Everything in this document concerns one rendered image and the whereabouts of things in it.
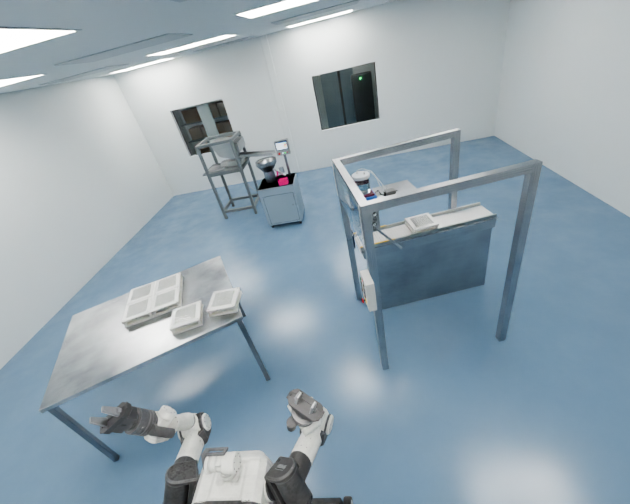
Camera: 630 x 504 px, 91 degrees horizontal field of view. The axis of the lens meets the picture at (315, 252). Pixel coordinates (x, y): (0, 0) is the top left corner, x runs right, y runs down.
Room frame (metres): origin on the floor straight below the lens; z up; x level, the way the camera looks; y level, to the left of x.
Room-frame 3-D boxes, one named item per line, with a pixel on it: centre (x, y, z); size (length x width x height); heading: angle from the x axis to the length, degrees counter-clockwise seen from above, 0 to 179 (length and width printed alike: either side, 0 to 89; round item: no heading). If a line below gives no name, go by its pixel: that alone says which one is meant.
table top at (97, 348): (2.20, 1.58, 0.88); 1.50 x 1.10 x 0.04; 107
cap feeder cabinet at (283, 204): (5.20, 0.33, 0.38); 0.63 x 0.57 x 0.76; 79
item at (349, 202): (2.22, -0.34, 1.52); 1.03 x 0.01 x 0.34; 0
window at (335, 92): (7.46, -1.52, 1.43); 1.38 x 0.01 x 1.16; 79
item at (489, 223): (2.52, -1.10, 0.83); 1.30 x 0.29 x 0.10; 90
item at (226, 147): (5.86, 0.99, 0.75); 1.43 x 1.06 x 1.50; 79
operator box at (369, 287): (1.68, -0.31, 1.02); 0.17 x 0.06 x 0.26; 0
